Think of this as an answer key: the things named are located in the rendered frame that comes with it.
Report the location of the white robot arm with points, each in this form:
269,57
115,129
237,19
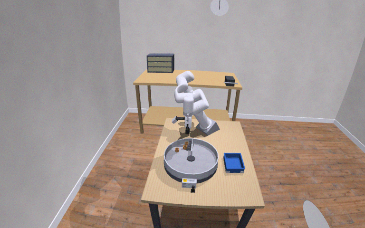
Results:
194,102

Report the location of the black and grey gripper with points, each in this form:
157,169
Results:
188,123

